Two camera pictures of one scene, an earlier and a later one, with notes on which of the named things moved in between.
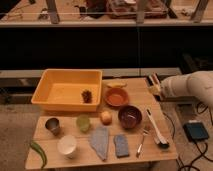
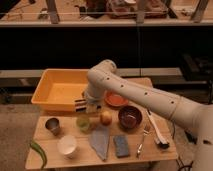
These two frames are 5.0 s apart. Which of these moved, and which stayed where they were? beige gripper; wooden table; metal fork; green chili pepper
Moved: beige gripper
Stayed: metal fork; green chili pepper; wooden table
